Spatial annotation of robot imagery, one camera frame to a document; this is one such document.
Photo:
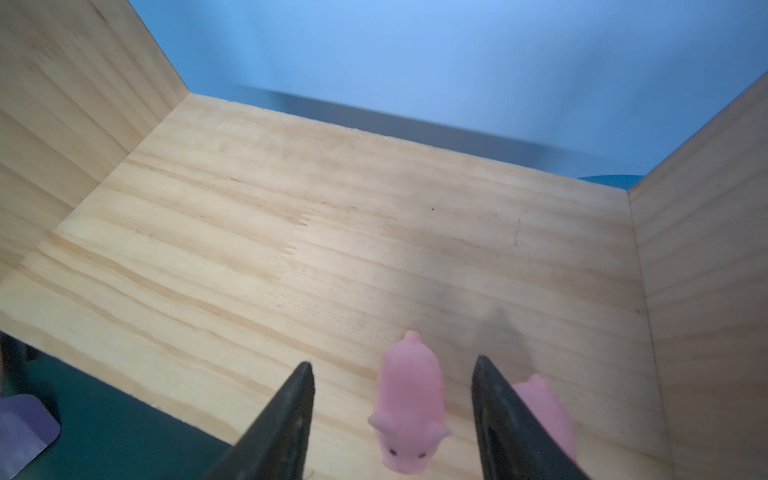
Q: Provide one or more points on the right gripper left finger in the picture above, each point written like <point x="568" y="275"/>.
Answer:
<point x="275" y="445"/>

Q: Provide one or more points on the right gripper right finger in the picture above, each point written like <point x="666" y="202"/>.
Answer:
<point x="511" y="441"/>

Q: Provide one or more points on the pink toy pig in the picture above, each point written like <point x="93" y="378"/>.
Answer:
<point x="549" y="411"/>
<point x="408" y="415"/>

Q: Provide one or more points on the wooden two-tier shelf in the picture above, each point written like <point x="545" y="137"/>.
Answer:
<point x="191" y="251"/>

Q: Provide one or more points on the purple pink toy shovel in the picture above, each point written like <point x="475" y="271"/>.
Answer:
<point x="27" y="429"/>

